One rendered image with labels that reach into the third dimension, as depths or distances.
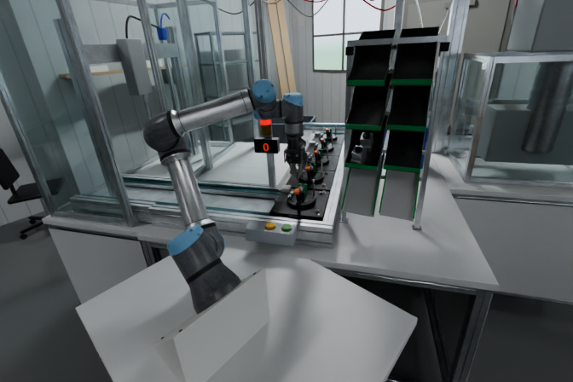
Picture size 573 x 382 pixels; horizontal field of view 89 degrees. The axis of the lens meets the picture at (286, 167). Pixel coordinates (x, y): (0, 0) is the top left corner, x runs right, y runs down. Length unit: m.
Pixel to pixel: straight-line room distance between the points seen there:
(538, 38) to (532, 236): 1.05
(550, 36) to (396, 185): 1.09
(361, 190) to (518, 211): 1.03
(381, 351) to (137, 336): 0.72
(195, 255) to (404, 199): 0.84
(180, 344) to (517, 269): 1.95
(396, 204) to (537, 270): 1.23
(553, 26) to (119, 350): 2.20
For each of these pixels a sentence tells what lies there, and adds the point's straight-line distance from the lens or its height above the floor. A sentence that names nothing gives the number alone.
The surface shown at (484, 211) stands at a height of 0.73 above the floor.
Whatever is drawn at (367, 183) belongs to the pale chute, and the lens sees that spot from 1.30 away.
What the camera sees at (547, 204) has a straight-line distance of 2.10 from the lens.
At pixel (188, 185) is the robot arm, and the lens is 1.10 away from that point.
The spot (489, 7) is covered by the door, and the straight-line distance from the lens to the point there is 4.80.
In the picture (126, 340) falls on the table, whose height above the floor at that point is 0.86.
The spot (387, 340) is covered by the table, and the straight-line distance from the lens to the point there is 1.01.
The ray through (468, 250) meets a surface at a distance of 1.42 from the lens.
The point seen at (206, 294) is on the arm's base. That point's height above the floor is 1.02.
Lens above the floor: 1.66
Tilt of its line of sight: 23 degrees down
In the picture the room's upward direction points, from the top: 3 degrees counter-clockwise
